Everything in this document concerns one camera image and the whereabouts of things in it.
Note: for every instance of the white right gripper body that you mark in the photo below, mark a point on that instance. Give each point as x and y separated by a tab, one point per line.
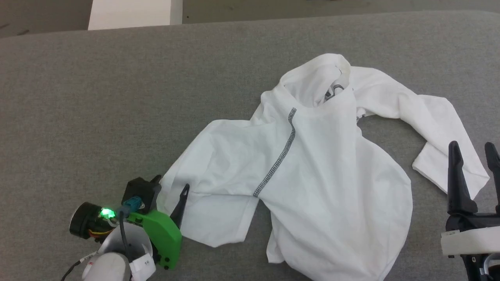
468	240

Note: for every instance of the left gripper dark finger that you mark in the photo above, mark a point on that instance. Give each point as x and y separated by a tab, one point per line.
180	208
158	179

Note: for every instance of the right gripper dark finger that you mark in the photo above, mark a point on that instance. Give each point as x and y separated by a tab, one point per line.
459	187
495	164

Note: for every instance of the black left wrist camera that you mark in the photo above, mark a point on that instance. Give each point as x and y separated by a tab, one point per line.
138	191

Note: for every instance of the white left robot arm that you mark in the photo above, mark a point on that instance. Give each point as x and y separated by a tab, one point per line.
113	269

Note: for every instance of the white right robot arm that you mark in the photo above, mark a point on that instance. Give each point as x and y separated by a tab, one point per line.
493	273

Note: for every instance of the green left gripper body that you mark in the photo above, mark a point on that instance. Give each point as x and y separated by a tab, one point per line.
162	234

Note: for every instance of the grey fabric sofa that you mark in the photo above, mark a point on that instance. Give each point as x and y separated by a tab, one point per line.
97	97

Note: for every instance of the white long-sleeve shirt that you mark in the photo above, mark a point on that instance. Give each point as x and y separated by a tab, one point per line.
332	175

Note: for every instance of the white rectangular box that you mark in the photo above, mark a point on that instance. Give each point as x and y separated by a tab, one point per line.
133	13

